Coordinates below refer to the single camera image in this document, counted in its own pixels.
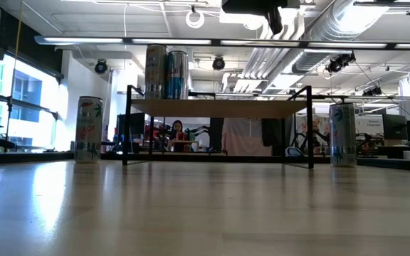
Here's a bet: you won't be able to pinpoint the black mounted camera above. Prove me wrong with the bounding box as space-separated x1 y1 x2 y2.
362 86 383 97
325 52 357 74

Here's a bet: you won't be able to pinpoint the colourful poster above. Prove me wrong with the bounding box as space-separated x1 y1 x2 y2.
295 115 330 154

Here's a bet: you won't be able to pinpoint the large bright window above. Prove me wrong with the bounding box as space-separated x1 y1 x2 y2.
0 53 62 154

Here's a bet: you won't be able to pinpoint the white Celsius Tropical can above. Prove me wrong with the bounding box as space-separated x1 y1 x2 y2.
144 43 169 100

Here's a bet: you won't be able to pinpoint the white pipes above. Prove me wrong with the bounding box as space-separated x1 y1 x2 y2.
221 6 308 94

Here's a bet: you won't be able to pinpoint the black aluminium rig frame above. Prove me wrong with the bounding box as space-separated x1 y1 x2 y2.
0 151 410 174

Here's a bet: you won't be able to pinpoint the pink white cloth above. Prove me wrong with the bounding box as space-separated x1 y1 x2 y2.
221 117 273 156

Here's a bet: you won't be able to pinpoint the white cable coil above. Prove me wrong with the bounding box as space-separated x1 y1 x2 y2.
185 9 206 29

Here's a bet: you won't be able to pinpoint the white Celsius can palm print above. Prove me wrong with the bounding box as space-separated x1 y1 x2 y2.
328 102 358 168
73 95 104 164

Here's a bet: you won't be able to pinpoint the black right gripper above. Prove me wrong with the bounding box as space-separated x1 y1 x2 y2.
221 0 300 36

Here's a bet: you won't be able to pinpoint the yellow hanging strap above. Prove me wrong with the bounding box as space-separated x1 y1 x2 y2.
4 0 24 152

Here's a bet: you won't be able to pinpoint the person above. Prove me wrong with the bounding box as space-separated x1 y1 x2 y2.
167 119 188 153

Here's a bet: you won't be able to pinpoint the black round spotlight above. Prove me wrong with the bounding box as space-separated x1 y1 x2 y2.
93 58 109 75
211 55 226 71

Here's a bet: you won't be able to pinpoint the wooden shelf black metal frame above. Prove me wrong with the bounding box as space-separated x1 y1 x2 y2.
121 82 316 170

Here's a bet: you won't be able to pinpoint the blue silver Red Bull can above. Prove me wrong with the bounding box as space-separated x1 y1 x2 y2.
165 49 189 100

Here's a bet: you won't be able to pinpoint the white sign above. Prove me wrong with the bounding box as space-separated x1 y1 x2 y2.
355 114 384 136

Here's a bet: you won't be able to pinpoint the black hanging cloth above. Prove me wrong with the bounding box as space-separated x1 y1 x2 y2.
210 117 225 152
261 117 286 147

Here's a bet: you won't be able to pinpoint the silver ribbed ventilation duct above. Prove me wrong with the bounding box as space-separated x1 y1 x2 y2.
290 0 393 75

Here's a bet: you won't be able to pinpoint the white blue helmet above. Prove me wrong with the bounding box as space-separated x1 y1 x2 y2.
283 146 304 158

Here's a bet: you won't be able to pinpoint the long LED light bar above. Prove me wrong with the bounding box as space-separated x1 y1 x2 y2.
33 34 410 50

